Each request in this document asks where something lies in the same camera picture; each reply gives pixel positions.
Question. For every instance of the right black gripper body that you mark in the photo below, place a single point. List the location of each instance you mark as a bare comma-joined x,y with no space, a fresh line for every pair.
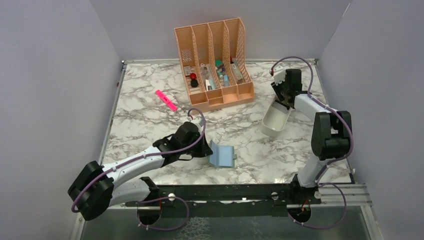
281,88

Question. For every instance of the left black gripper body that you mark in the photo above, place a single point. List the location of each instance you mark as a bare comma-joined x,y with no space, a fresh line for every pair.
193,150

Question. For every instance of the green card holder wallet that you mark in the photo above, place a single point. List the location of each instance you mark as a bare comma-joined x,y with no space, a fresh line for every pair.
223,156

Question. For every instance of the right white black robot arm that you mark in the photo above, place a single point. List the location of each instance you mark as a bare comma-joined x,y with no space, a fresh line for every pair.
331,138

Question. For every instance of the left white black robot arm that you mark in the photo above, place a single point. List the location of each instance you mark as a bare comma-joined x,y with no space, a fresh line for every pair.
98,187

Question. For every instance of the white oblong plastic tray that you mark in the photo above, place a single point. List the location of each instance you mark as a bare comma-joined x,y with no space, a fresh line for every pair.
275,119

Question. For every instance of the black round stamp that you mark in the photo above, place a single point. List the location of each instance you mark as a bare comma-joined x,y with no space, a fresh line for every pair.
194,83

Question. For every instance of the pink highlighter marker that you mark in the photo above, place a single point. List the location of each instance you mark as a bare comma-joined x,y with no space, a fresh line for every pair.
166,100

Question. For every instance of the red round cap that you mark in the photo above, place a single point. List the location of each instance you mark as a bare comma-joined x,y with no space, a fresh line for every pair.
193,76

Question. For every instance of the grey red stapler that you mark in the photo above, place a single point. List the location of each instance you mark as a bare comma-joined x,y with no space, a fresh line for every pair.
236,70

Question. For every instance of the green eraser block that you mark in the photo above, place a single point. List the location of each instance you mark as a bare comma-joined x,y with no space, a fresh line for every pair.
219,64

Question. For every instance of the orange plastic desk organizer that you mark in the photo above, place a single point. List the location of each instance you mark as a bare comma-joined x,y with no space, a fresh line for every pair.
198,47

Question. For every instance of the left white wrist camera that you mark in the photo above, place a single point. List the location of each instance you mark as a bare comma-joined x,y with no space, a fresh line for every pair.
198,121

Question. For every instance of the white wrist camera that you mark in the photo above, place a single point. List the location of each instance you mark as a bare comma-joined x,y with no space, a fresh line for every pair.
279,75
198,121

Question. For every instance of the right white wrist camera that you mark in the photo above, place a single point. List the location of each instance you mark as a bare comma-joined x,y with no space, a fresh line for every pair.
279,75

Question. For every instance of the black metal base rail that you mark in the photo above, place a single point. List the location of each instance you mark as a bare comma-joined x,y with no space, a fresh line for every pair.
226,200

